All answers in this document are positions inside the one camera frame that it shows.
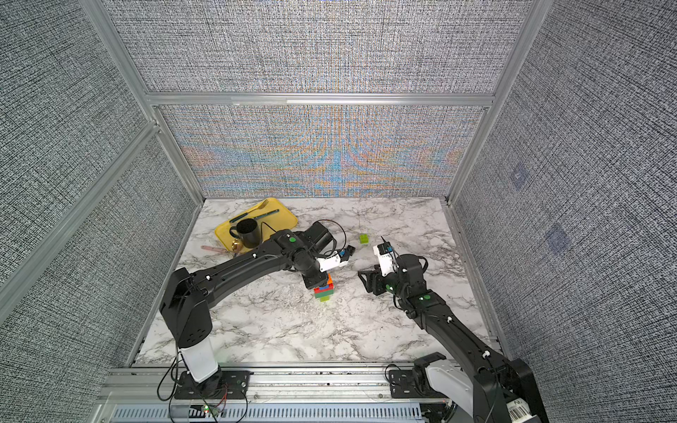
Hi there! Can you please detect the red long lego brick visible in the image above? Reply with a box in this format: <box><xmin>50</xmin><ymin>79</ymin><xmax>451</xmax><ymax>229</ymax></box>
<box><xmin>314</xmin><ymin>286</ymin><xmax>334</xmax><ymax>294</ymax></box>

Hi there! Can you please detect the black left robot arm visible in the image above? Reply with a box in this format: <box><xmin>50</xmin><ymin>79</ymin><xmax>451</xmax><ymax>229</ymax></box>
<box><xmin>159</xmin><ymin>221</ymin><xmax>338</xmax><ymax>384</ymax></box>

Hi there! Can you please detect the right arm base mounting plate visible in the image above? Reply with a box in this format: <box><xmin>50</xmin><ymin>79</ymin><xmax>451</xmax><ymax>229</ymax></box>
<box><xmin>384</xmin><ymin>368</ymin><xmax>445</xmax><ymax>399</ymax></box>

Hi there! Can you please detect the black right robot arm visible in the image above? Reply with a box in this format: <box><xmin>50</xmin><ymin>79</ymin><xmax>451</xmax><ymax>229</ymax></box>
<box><xmin>358</xmin><ymin>254</ymin><xmax>548</xmax><ymax>422</ymax></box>

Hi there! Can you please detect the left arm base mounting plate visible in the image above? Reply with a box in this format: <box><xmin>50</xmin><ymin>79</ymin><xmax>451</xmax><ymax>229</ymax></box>
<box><xmin>174</xmin><ymin>370</ymin><xmax>251</xmax><ymax>400</ymax></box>

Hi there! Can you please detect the yellow plastic tray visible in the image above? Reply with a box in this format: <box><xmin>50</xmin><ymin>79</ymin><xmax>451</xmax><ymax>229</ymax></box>
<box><xmin>214</xmin><ymin>197</ymin><xmax>298</xmax><ymax>253</ymax></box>

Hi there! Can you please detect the black mug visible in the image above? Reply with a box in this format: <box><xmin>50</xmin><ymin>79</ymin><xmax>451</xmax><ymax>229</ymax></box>
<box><xmin>229</xmin><ymin>218</ymin><xmax>262</xmax><ymax>249</ymax></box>

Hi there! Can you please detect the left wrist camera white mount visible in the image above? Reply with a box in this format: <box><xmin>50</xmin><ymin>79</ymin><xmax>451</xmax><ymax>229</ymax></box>
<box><xmin>317</xmin><ymin>245</ymin><xmax>355</xmax><ymax>272</ymax></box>

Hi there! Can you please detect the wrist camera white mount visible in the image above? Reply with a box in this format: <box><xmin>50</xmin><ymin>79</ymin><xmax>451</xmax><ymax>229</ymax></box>
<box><xmin>317</xmin><ymin>245</ymin><xmax>355</xmax><ymax>272</ymax></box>
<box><xmin>373</xmin><ymin>241</ymin><xmax>398</xmax><ymax>277</ymax></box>

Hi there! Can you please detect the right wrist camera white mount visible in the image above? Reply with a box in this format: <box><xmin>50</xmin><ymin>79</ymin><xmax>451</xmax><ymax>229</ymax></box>
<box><xmin>373</xmin><ymin>241</ymin><xmax>398</xmax><ymax>277</ymax></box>

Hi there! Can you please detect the green handled knife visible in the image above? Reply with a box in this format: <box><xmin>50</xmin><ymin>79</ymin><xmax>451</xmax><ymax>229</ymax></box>
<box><xmin>253</xmin><ymin>209</ymin><xmax>280</xmax><ymax>220</ymax></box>

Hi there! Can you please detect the aluminium front rail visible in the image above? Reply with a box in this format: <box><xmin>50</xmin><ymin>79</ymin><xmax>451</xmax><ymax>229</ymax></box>
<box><xmin>94</xmin><ymin>361</ymin><xmax>413</xmax><ymax>407</ymax></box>

